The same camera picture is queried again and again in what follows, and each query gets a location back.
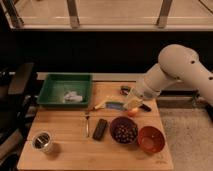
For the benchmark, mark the dark chair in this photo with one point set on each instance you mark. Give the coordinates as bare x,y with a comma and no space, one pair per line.
15,100

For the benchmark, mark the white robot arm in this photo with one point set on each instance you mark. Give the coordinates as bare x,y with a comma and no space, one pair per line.
175,62

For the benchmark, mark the dark bowl of nuts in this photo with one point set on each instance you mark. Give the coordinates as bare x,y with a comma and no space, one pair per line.
123,130

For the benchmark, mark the red bowl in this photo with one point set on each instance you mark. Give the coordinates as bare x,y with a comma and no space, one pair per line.
150,139

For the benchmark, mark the white crumpled residue in tray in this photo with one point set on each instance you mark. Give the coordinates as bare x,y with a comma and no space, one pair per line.
72,96

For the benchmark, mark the metal fork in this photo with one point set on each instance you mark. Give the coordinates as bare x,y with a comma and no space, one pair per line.
87,116

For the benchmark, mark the green plastic tray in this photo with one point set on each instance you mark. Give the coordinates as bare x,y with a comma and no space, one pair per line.
56,85

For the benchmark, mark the wooden handled tool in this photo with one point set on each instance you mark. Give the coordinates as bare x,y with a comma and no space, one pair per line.
98,106

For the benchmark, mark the black rectangular block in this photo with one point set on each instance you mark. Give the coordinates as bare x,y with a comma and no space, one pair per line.
100,129

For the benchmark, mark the orange fruit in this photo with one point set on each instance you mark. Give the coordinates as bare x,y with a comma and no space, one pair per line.
133,112

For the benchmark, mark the blue yellow sponge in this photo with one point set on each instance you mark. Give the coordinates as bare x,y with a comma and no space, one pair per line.
120,105

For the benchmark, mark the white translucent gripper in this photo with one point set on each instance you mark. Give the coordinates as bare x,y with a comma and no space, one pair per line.
135,95

